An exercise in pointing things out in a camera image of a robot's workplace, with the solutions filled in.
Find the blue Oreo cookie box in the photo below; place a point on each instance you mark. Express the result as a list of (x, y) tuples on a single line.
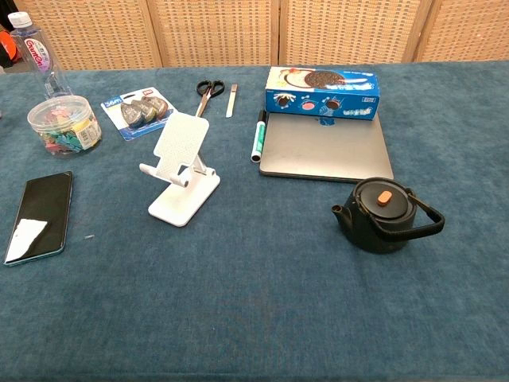
[(322, 93)]

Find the clear plastic water bottle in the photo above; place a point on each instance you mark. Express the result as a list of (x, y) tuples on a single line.
[(37, 59)]

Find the orange and black background object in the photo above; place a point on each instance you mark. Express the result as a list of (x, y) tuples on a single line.
[(7, 47)]

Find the clear jar of coloured clips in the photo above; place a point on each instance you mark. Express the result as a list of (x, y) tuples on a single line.
[(63, 125)]

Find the narrow white strip file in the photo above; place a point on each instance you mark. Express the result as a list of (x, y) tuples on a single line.
[(231, 101)]

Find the green whiteboard marker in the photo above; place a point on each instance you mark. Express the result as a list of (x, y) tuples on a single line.
[(258, 137)]

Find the woven wooden folding screen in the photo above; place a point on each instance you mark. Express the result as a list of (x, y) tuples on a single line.
[(222, 32)]

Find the blue table cloth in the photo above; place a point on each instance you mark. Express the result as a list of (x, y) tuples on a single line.
[(254, 302)]

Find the silver closed laptop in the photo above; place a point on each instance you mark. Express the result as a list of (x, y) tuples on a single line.
[(322, 149)]

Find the correction tape blister pack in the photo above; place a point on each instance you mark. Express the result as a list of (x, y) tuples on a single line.
[(137, 113)]

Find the black smartphone with teal edge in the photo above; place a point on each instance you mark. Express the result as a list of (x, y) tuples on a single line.
[(43, 211)]

